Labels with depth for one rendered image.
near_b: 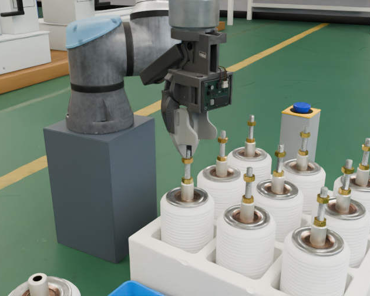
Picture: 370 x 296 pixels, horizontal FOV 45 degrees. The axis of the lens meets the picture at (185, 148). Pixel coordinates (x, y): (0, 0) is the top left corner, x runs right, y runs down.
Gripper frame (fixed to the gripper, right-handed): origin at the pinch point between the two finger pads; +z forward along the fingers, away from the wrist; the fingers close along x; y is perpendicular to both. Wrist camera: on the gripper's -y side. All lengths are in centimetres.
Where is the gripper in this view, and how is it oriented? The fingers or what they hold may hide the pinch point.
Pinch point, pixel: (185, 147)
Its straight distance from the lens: 76.0
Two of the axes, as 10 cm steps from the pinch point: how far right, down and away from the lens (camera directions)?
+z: 0.0, 9.3, 3.8
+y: 6.6, 2.8, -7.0
